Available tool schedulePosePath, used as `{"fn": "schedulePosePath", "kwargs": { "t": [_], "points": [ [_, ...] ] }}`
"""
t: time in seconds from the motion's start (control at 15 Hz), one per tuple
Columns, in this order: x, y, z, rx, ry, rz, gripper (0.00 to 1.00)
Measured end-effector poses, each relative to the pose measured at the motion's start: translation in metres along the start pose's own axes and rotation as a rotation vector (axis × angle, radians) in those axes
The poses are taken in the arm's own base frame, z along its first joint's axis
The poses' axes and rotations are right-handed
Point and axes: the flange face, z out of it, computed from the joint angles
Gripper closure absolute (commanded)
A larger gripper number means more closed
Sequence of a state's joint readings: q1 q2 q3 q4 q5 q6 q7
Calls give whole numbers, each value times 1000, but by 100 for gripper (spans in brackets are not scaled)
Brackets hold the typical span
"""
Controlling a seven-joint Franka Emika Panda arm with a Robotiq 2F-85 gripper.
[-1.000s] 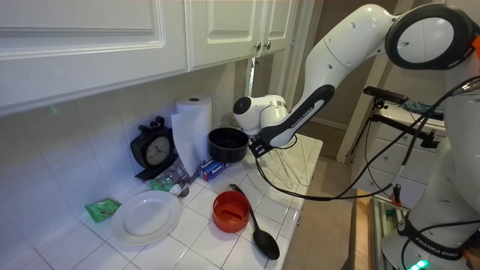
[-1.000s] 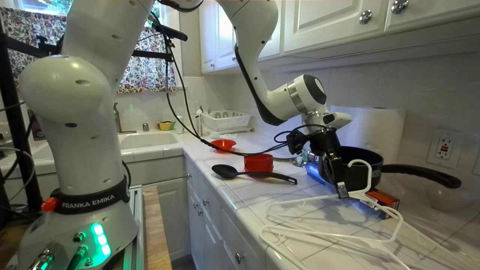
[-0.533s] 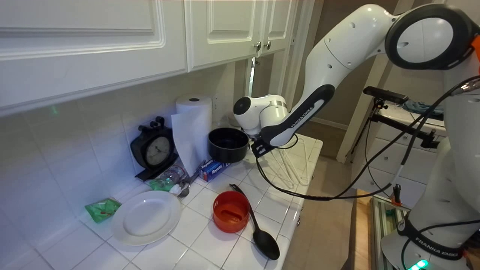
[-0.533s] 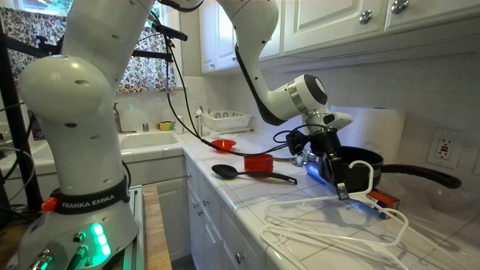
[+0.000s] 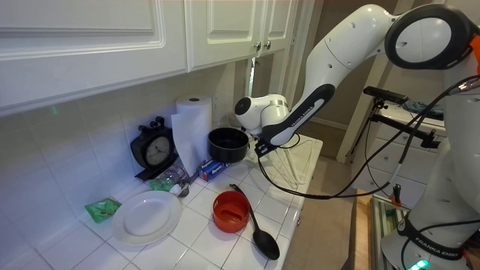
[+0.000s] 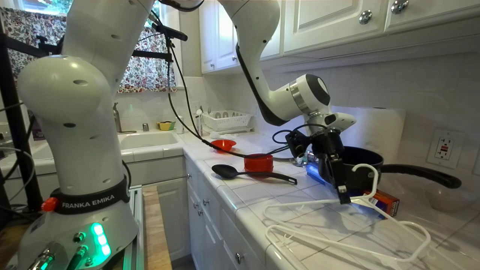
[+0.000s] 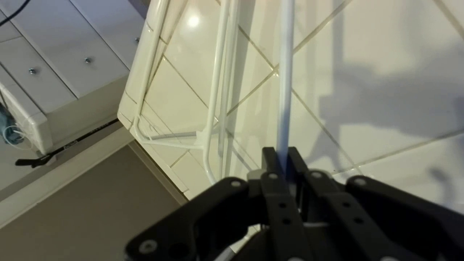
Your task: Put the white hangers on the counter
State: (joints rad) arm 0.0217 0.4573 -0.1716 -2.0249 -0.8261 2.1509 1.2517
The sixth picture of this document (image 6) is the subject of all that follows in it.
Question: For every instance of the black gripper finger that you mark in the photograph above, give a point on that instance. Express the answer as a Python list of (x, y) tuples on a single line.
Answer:
[(328, 170), (343, 182)]

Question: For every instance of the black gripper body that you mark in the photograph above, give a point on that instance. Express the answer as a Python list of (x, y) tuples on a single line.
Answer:
[(329, 148)]

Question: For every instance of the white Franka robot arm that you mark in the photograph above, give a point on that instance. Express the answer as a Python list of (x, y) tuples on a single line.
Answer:
[(76, 110)]

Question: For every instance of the blue and orange foil box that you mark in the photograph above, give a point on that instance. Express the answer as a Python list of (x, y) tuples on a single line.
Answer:
[(388, 205)]

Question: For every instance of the white paper towel roll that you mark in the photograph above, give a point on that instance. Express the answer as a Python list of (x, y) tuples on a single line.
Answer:
[(380, 133)]

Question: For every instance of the red measuring cup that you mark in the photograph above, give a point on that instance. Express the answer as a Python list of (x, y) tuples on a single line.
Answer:
[(259, 164)]

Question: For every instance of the black plastic spoon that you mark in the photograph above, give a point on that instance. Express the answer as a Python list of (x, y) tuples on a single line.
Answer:
[(226, 172)]

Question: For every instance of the small red bowl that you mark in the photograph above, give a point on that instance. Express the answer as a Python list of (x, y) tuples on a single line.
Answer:
[(224, 146)]

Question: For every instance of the white dish rack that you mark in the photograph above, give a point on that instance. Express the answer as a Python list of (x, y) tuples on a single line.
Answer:
[(226, 121)]

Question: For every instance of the white power outlet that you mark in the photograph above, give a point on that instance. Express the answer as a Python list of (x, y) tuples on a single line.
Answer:
[(445, 149)]

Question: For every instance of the white upper cabinets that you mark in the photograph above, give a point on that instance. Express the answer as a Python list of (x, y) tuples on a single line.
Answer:
[(325, 20)]

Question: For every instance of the white cabinets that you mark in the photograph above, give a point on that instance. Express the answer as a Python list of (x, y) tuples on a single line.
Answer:
[(175, 211), (325, 20)]

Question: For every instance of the white soap dispenser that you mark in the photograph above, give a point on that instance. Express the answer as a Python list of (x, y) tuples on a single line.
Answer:
[(200, 122)]

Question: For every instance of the round metal cabinet knob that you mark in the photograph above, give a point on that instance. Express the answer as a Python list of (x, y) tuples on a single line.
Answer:
[(367, 17), (400, 5)]

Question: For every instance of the white lower cabinets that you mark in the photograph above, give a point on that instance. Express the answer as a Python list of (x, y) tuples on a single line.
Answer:
[(175, 211)]

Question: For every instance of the small yellow bowl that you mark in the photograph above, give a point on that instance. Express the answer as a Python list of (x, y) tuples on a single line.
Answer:
[(166, 125)]

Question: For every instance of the white sink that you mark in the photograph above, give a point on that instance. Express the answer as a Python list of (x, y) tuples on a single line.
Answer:
[(148, 142)]

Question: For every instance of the small metal cup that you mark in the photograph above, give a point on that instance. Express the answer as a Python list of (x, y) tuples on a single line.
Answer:
[(146, 127)]

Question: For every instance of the floral curtain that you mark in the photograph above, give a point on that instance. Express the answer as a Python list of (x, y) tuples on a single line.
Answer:
[(145, 76)]

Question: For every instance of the metal faucet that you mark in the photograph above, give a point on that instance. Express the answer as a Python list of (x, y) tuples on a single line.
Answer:
[(118, 121)]

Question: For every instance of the window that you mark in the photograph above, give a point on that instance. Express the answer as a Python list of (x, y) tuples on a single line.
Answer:
[(47, 5)]

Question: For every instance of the black camera bar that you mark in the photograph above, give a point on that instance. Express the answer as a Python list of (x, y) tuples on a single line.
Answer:
[(170, 32)]

